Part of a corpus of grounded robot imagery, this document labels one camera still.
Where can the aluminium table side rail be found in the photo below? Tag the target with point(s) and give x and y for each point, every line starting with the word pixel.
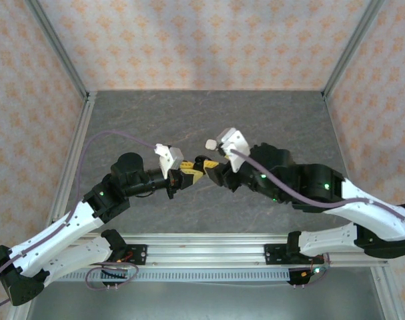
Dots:
pixel 77 146

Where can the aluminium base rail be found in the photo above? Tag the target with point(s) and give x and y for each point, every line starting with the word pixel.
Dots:
pixel 205 250

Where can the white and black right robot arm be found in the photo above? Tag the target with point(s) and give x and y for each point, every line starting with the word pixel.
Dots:
pixel 372 210

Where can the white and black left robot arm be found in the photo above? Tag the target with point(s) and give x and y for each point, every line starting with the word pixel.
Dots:
pixel 55 233

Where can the aluminium frame post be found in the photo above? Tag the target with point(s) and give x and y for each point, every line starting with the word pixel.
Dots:
pixel 55 46
pixel 352 46

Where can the white earbud charging case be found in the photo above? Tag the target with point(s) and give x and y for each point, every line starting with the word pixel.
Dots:
pixel 210 144

